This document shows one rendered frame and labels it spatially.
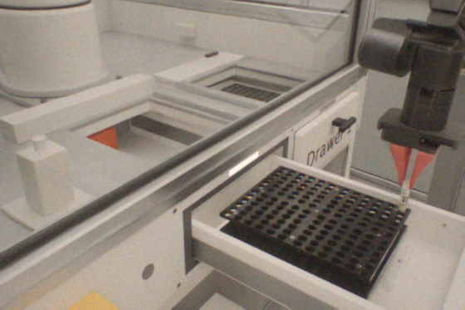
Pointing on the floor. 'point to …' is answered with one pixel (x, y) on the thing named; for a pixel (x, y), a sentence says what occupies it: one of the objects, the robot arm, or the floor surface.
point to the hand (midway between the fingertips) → (407, 181)
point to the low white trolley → (220, 303)
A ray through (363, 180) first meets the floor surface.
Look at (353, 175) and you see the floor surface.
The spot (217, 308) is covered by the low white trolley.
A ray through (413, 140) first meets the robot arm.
